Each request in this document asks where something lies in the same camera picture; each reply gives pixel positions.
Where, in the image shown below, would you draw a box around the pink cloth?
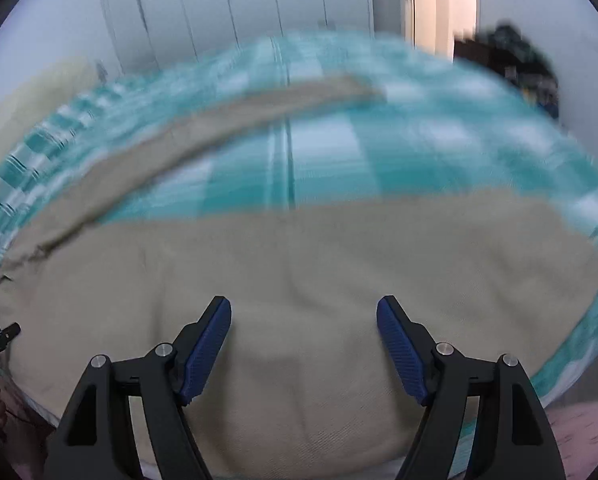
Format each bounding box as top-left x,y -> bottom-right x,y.
544,400 -> 598,480

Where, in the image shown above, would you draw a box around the dark clutter pile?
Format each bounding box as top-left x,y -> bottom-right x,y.
454,22 -> 560,121

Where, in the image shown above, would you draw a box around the white wardrobe doors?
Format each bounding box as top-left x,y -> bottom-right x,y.
94,0 -> 375,78

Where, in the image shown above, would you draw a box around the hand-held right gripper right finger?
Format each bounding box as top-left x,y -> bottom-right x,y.
376,296 -> 567,480

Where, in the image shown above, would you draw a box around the light wooden door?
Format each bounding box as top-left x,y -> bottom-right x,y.
399,0 -> 480,61

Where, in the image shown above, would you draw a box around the beige pants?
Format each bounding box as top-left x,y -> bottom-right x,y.
0,75 -> 598,478

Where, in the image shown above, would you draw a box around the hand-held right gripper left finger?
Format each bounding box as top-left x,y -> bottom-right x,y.
44,296 -> 232,480

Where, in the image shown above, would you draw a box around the teal checked bedsheet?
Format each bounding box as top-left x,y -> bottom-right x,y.
0,32 -> 598,478

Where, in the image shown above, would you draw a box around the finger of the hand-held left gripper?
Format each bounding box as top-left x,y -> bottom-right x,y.
0,323 -> 22,357

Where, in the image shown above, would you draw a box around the cream pillow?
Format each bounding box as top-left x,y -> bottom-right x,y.
0,57 -> 102,183

